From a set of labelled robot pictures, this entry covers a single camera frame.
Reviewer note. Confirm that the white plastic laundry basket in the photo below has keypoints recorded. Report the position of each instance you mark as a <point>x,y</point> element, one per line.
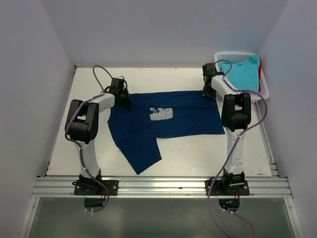
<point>239,57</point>

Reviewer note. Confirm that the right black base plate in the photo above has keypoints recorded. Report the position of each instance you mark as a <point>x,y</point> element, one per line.
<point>228,185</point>

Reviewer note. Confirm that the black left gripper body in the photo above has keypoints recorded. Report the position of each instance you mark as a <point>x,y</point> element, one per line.
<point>125,100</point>

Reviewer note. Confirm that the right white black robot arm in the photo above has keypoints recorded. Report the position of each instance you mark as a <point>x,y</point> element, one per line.
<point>235,118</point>

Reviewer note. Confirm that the red folded t-shirt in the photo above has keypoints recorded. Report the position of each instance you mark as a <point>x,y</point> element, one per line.
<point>259,69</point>

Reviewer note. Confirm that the navy blue printed t-shirt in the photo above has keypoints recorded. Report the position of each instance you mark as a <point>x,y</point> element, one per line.
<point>135,129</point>

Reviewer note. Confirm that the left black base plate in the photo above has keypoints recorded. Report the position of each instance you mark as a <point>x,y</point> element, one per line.
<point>87,186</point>

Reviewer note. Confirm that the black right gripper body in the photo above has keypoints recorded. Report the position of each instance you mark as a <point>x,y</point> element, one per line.
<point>209,92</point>

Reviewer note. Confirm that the turquoise folded t-shirt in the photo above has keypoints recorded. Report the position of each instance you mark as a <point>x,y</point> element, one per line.
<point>242,75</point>

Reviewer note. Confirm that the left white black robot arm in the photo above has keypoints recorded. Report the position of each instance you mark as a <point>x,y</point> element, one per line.
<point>82,123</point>

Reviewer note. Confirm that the aluminium front frame rail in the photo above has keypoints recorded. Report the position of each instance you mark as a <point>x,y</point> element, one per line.
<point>162,187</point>

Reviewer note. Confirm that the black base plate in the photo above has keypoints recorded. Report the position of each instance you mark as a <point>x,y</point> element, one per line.
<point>87,186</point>
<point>228,185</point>

